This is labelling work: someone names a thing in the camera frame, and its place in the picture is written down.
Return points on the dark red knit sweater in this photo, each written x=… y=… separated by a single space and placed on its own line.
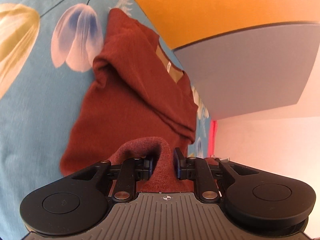
x=133 y=108

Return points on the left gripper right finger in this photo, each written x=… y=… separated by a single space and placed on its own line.
x=202 y=174

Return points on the red cloth at bed edge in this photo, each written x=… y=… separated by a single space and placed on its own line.
x=212 y=138

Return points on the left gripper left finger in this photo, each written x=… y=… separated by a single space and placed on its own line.
x=127 y=175

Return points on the blue floral bed sheet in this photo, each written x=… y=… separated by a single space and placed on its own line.
x=40 y=107

